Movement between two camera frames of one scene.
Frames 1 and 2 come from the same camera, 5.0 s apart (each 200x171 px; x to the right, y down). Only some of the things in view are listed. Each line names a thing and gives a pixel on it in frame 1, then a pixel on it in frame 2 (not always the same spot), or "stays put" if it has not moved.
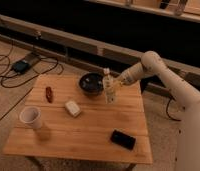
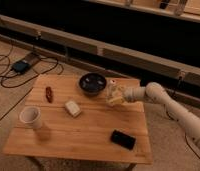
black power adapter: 21,66 stays put
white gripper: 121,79 to 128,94
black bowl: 91,84 stays put
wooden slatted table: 79,127 stays put
